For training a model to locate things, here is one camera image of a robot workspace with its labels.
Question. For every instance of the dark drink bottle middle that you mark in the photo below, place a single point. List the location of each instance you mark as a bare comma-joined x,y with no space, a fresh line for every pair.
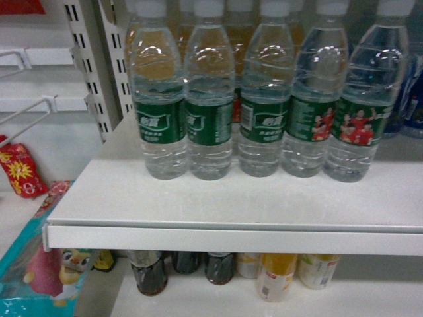
185,262

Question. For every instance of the dark drink bottle right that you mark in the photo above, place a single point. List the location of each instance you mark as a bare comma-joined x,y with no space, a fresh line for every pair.
219,267

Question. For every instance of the dark drink bottle left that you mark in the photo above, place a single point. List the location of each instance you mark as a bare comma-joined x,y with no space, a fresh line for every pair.
149,271

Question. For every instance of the perforated white shelf upright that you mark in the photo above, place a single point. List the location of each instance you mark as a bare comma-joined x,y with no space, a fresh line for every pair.
97,30

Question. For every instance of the dark drink bottle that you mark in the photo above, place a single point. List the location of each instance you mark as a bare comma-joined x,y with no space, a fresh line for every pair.
149,271
185,262
219,267

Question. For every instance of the shelf water bottle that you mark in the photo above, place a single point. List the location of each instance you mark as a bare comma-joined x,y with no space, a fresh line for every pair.
157,92
375,74
266,83
209,84
320,74

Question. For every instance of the red snack packet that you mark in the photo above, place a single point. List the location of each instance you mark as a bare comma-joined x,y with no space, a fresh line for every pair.
21,171

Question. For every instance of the teal cartoon bird package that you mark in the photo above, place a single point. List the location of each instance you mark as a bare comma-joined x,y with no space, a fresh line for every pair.
36,280

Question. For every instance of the blue sports drink bottle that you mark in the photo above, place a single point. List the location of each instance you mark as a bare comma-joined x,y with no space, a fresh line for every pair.
406,116

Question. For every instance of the orange juice bottle white label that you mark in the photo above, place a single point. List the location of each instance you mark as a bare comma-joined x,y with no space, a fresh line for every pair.
275,274

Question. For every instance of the pale tea bottle right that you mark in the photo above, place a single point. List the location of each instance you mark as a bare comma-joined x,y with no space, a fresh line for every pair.
315,271

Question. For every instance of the white wire hook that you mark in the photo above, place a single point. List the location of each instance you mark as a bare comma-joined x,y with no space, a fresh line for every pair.
45,106

